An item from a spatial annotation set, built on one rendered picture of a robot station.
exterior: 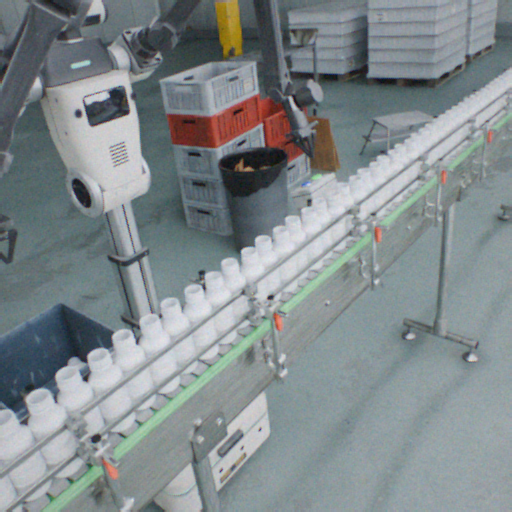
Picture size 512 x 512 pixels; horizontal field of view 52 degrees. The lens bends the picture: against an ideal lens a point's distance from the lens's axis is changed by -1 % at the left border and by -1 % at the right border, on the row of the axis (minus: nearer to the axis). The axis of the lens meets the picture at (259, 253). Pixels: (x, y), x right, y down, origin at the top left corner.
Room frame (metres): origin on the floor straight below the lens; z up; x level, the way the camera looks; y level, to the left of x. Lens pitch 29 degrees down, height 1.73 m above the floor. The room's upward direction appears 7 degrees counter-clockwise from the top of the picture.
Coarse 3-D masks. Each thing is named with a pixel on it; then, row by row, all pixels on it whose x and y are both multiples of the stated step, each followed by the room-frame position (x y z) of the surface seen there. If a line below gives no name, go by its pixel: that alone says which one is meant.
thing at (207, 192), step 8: (184, 176) 3.57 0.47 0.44; (192, 176) 3.52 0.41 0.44; (184, 184) 3.59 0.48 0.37; (192, 184) 3.54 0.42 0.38; (200, 184) 3.79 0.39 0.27; (208, 184) 3.46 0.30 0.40; (216, 184) 3.41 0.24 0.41; (184, 192) 3.59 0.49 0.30; (192, 192) 3.55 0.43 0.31; (200, 192) 3.51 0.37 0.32; (208, 192) 3.46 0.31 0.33; (216, 192) 3.42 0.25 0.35; (224, 192) 3.40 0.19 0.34; (184, 200) 3.60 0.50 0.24; (192, 200) 3.56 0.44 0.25; (200, 200) 3.52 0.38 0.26; (208, 200) 3.47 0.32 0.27; (216, 200) 3.43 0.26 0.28; (224, 200) 3.40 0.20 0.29; (224, 208) 3.39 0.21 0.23
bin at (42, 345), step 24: (48, 312) 1.23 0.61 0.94; (72, 312) 1.22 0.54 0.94; (0, 336) 1.13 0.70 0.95; (24, 336) 1.17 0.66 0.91; (48, 336) 1.21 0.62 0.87; (72, 336) 1.26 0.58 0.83; (96, 336) 1.16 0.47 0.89; (0, 360) 1.11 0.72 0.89; (24, 360) 1.15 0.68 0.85; (48, 360) 1.19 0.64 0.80; (0, 384) 1.09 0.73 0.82; (24, 384) 1.13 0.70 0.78; (48, 384) 1.17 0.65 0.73; (0, 408) 0.88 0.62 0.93; (24, 408) 0.85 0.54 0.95
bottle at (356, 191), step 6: (354, 180) 1.39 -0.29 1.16; (360, 180) 1.37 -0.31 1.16; (354, 186) 1.36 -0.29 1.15; (360, 186) 1.37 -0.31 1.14; (354, 192) 1.36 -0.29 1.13; (360, 192) 1.36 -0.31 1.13; (366, 192) 1.38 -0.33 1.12; (354, 198) 1.35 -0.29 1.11; (360, 198) 1.35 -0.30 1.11; (360, 204) 1.35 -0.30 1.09; (366, 204) 1.37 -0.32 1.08; (360, 210) 1.35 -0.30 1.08; (366, 210) 1.37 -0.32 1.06; (360, 216) 1.35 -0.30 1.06; (366, 216) 1.37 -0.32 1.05
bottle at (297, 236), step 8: (288, 216) 1.18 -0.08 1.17; (296, 216) 1.18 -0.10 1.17; (288, 224) 1.15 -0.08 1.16; (296, 224) 1.15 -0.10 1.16; (296, 232) 1.15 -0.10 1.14; (296, 240) 1.14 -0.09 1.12; (304, 240) 1.15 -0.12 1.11; (304, 248) 1.15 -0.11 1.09; (296, 256) 1.14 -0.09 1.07; (304, 256) 1.15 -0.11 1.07; (296, 264) 1.14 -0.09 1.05; (304, 264) 1.14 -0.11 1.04; (296, 272) 1.14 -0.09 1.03
